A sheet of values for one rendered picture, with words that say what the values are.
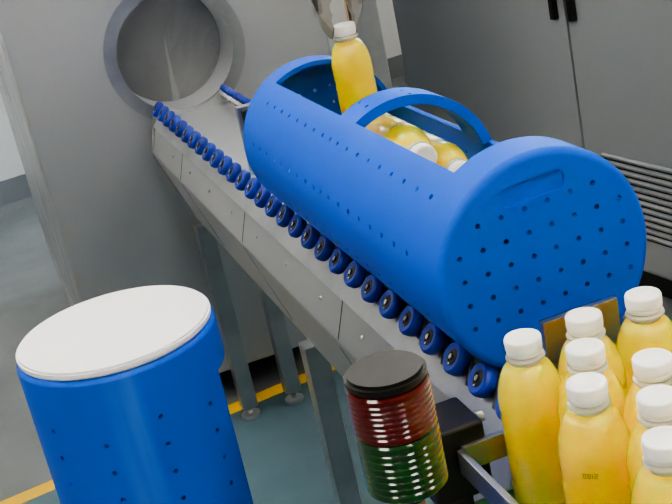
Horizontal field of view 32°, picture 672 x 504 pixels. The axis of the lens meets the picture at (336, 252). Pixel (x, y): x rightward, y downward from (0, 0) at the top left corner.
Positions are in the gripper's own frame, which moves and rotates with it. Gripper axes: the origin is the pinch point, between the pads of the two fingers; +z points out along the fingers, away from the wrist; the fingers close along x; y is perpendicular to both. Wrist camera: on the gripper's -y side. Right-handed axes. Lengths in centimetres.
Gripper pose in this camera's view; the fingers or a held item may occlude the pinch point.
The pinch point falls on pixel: (344, 28)
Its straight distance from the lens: 208.7
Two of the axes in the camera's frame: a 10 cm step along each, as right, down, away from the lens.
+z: 2.0, 9.2, 3.5
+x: -9.2, 2.9, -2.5
